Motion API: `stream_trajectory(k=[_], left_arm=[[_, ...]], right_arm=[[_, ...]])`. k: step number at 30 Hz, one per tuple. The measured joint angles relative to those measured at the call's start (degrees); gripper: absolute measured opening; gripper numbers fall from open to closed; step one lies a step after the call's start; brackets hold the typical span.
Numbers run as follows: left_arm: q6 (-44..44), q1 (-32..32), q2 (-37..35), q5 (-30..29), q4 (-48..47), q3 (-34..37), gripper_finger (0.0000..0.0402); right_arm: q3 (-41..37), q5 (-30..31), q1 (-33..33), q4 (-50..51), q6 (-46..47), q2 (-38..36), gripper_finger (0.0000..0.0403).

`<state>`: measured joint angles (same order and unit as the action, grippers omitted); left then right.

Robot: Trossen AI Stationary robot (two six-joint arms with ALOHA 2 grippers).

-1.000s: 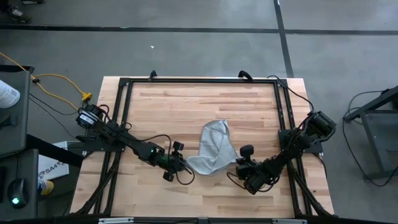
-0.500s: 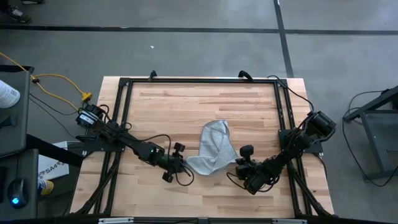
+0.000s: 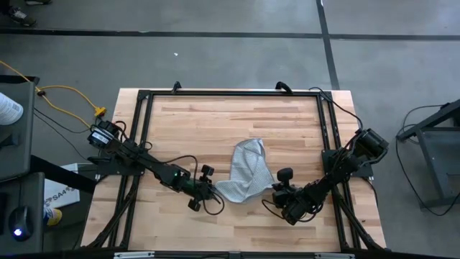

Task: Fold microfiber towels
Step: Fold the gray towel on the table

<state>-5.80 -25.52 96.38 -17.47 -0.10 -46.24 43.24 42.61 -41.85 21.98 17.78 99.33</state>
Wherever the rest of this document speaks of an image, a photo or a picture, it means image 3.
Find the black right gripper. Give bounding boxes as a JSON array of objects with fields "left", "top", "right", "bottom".
[{"left": 272, "top": 167, "right": 317, "bottom": 227}]

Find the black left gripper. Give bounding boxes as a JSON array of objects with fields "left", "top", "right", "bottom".
[{"left": 185, "top": 164, "right": 219, "bottom": 212}]

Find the grey waffle microfiber towel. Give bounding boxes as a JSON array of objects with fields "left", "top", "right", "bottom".
[{"left": 214, "top": 138, "right": 276, "bottom": 204}]

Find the silver aluminium extrusion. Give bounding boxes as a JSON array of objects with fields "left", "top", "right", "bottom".
[
  {"left": 315, "top": 253, "right": 355, "bottom": 259},
  {"left": 114, "top": 251, "right": 155, "bottom": 259}
]

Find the black diagonal bar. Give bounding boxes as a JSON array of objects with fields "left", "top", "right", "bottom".
[{"left": 29, "top": 154, "right": 98, "bottom": 195}]

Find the white cardboard box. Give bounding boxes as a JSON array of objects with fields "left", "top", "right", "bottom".
[{"left": 43, "top": 163, "right": 81, "bottom": 209}]

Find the person's yellow blue shoe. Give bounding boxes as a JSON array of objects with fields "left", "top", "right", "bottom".
[{"left": 43, "top": 206, "right": 63, "bottom": 227}]

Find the grey metal stand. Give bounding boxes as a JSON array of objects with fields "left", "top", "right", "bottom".
[{"left": 396, "top": 99, "right": 460, "bottom": 209}]

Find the dark grey desk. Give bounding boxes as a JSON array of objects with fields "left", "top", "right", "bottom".
[{"left": 0, "top": 171, "right": 46, "bottom": 255}]

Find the black computer mouse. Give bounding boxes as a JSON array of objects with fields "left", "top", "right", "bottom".
[{"left": 9, "top": 205, "right": 34, "bottom": 242}]

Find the white printed container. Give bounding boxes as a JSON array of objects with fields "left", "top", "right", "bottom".
[{"left": 0, "top": 92, "right": 24, "bottom": 126}]

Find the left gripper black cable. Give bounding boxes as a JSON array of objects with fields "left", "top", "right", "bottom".
[{"left": 157, "top": 154, "right": 226, "bottom": 216}]

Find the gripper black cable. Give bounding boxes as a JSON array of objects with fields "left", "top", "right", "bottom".
[
  {"left": 157, "top": 154, "right": 226, "bottom": 216},
  {"left": 261, "top": 199, "right": 288, "bottom": 220}
]

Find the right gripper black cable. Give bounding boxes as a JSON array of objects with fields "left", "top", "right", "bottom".
[{"left": 261, "top": 199, "right": 288, "bottom": 220}]

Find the black metal table frame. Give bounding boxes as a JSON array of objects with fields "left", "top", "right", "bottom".
[{"left": 80, "top": 88, "right": 387, "bottom": 253}]

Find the right arm black supply cable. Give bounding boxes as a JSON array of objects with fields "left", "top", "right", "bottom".
[{"left": 308, "top": 86, "right": 364, "bottom": 132}]

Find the long black floor cable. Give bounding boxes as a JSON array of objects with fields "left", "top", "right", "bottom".
[{"left": 395, "top": 104, "right": 460, "bottom": 217}]

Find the yellow extension cable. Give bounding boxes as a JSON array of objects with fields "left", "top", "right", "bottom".
[{"left": 0, "top": 60, "right": 107, "bottom": 129}]

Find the thin black floor cable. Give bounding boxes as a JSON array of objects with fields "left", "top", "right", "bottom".
[{"left": 33, "top": 107, "right": 91, "bottom": 161}]

